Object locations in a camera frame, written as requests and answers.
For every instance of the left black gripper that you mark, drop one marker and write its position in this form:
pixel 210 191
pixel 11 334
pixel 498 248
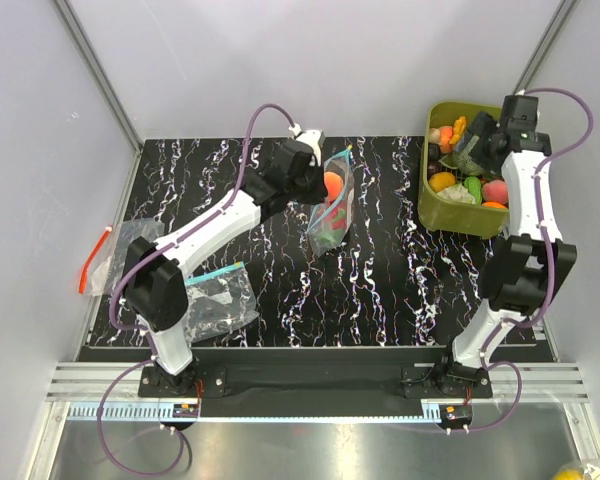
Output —
pixel 317 195

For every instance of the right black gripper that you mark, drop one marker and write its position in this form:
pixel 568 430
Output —
pixel 482 125

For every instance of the peach toy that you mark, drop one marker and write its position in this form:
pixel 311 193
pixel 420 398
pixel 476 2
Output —
pixel 334 184
pixel 495 191

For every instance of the clear bag teal zipper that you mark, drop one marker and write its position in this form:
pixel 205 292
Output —
pixel 340 163

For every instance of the red dragon fruit toy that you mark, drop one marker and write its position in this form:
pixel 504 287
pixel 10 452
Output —
pixel 332 228

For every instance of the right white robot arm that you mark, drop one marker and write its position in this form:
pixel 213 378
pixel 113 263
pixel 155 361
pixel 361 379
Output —
pixel 517 285

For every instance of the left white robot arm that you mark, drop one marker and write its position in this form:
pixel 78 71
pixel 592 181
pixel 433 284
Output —
pixel 154 276

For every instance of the clear bag on stack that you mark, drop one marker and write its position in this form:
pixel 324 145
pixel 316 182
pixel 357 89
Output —
pixel 220 302

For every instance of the clear bag orange zipper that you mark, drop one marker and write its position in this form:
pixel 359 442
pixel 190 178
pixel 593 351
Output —
pixel 104 266

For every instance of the green cantaloupe melon toy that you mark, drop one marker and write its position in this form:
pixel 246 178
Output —
pixel 467 162

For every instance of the white cauliflower toy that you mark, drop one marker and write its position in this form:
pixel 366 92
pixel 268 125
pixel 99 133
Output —
pixel 457 193

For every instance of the olive green plastic bin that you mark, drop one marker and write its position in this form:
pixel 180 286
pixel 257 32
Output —
pixel 437 213

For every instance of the black marbled table mat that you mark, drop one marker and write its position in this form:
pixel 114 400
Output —
pixel 392 283

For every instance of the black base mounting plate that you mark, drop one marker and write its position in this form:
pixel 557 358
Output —
pixel 413 372

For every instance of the yellow lemon toy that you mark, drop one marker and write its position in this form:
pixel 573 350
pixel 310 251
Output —
pixel 569 473

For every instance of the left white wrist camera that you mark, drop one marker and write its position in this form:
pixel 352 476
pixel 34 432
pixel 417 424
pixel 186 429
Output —
pixel 314 138

